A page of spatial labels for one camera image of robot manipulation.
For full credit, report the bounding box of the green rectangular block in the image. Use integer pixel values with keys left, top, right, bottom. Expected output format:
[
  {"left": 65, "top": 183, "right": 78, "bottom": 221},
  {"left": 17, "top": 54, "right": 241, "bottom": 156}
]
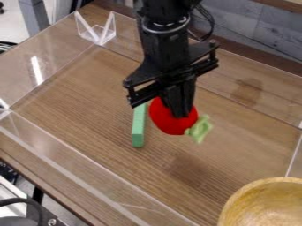
[{"left": 131, "top": 104, "right": 146, "bottom": 147}]

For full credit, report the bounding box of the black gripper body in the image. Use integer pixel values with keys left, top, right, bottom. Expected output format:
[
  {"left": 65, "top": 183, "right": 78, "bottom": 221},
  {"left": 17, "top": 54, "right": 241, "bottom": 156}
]
[{"left": 122, "top": 17, "right": 221, "bottom": 109}]

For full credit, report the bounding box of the red plush fruit green stem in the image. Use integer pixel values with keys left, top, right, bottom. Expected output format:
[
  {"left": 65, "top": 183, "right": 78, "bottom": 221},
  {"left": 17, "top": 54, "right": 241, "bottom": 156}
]
[{"left": 149, "top": 97, "right": 214, "bottom": 143}]

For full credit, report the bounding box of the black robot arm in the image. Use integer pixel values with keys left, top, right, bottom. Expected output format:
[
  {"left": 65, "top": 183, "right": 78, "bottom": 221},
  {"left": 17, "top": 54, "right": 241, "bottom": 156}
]
[{"left": 123, "top": 0, "right": 218, "bottom": 118}]

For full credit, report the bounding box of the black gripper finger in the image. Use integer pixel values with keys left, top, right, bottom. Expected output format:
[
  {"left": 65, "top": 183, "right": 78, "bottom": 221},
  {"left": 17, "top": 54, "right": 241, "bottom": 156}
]
[{"left": 160, "top": 78, "right": 197, "bottom": 118}]

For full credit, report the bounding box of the black equipment with screw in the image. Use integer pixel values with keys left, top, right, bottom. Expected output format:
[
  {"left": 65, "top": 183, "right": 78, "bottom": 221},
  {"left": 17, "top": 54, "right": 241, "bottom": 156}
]
[{"left": 26, "top": 198, "right": 69, "bottom": 226}]

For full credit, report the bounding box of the clear acrylic corner bracket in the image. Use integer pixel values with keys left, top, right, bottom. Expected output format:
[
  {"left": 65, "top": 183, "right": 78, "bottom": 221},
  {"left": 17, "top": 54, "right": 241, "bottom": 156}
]
[{"left": 75, "top": 11, "right": 117, "bottom": 46}]

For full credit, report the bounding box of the wooden bowl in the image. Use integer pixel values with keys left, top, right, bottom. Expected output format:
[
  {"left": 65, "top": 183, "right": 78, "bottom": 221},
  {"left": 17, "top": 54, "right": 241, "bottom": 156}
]
[{"left": 217, "top": 177, "right": 302, "bottom": 226}]

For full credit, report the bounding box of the black cable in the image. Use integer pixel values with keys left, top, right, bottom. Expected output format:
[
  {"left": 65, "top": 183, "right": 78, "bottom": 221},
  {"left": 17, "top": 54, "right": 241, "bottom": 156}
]
[{"left": 0, "top": 199, "right": 41, "bottom": 226}]

